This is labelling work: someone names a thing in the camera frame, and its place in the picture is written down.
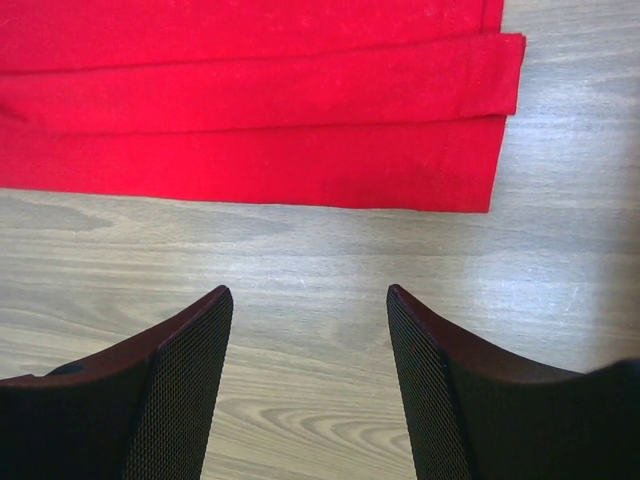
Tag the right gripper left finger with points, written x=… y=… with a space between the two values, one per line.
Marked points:
x=140 y=409

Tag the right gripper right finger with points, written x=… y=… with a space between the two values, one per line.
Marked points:
x=477 y=411

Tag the red t-shirt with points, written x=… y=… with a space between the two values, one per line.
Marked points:
x=356 y=104

